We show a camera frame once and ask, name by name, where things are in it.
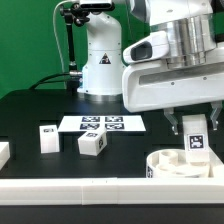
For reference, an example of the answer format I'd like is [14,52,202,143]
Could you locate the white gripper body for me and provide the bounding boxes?
[121,44,224,113]

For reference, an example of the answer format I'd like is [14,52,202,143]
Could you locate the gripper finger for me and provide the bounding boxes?
[210,101,222,130]
[164,108,178,135]

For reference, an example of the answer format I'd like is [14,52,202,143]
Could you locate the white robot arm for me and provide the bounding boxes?
[79,0,224,128]

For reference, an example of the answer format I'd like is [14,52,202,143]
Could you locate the white marker sheet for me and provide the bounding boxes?
[58,115,146,132]

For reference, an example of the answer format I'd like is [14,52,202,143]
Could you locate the white U-shaped wall fence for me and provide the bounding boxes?
[0,141,224,206]

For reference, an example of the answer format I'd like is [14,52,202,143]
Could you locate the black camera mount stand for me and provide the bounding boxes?
[59,0,121,96]

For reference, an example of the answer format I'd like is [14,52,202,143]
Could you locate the black cables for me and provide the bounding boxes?
[29,72,83,90]

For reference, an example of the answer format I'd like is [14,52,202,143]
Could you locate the white cable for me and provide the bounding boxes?
[52,0,75,73]

